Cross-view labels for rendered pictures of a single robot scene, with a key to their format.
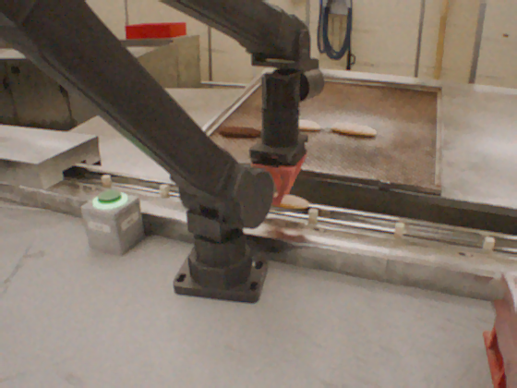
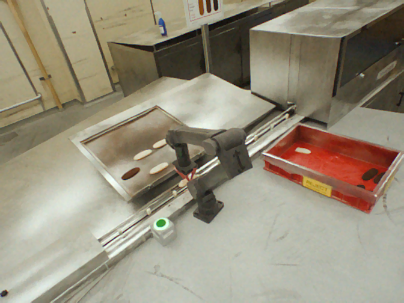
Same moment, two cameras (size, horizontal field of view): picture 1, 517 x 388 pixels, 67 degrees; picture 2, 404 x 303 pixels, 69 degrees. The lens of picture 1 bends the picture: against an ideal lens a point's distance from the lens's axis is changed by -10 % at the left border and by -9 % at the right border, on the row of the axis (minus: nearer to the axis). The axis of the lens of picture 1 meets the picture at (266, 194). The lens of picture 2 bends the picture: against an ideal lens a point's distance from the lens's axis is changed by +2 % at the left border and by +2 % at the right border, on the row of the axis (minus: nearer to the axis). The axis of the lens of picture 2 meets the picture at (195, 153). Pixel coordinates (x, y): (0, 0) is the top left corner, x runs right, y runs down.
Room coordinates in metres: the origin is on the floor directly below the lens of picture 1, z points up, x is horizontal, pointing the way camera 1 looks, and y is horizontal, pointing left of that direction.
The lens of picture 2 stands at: (0.02, 0.78, 1.73)
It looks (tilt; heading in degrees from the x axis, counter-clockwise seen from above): 35 degrees down; 304
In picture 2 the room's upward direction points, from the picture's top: 10 degrees counter-clockwise
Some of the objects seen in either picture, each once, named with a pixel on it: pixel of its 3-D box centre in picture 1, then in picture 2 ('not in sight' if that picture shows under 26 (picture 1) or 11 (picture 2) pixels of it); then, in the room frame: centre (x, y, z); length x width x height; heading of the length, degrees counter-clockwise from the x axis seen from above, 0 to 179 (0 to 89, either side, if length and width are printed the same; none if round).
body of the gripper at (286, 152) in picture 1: (280, 129); (183, 159); (0.64, -0.02, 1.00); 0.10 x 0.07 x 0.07; 160
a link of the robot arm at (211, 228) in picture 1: (222, 200); (201, 188); (0.52, 0.06, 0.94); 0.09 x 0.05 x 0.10; 149
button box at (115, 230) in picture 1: (116, 229); (163, 232); (0.60, 0.25, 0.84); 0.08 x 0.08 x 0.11; 70
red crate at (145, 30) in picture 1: (156, 30); not in sight; (4.29, 1.08, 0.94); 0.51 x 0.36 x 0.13; 74
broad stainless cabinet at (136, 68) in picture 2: not in sight; (197, 59); (1.99, -2.55, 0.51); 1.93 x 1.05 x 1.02; 70
